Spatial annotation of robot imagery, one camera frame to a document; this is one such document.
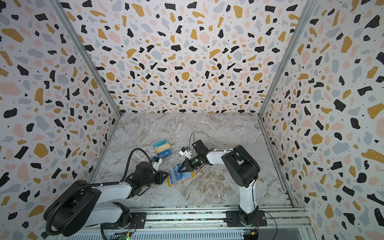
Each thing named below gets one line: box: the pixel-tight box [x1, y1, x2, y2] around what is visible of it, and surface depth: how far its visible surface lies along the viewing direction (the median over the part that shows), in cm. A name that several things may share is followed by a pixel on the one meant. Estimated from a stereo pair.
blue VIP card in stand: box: [157, 148, 173, 159], surface depth 97 cm
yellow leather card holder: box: [166, 163, 195, 187], surface depth 88 cm
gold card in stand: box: [154, 143, 171, 154], surface depth 97 cm
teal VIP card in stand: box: [153, 139, 168, 149], surface depth 97 cm
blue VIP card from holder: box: [168, 163, 192, 185], surface depth 88 cm
